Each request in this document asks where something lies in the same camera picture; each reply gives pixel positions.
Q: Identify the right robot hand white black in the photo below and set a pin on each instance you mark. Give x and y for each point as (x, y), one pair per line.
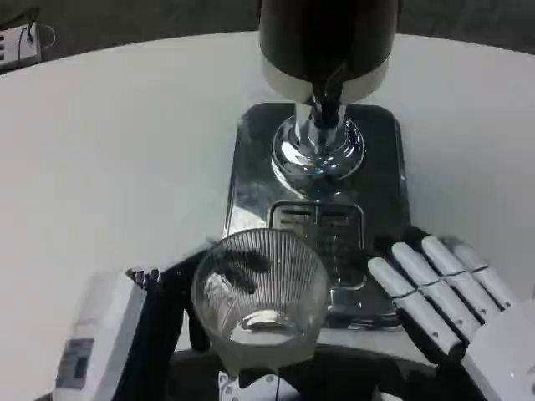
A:
(443, 292)

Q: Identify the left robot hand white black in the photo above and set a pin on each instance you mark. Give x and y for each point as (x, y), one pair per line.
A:
(113, 326)

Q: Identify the clear ribbed glass cup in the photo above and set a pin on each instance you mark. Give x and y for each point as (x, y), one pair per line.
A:
(259, 309)

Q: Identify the steel drip grid plate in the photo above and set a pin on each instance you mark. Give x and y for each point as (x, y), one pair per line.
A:
(338, 238)

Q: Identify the black robot torso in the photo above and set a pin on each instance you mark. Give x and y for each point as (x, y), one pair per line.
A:
(359, 376)

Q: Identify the steel drip tray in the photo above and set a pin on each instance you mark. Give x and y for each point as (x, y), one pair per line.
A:
(255, 158)

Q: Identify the black dispenser tap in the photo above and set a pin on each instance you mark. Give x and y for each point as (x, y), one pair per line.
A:
(329, 100)

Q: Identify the black steel drink dispenser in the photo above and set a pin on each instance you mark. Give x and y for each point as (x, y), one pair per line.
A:
(292, 42)

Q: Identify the white power strip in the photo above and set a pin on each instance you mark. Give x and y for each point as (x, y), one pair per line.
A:
(16, 46)

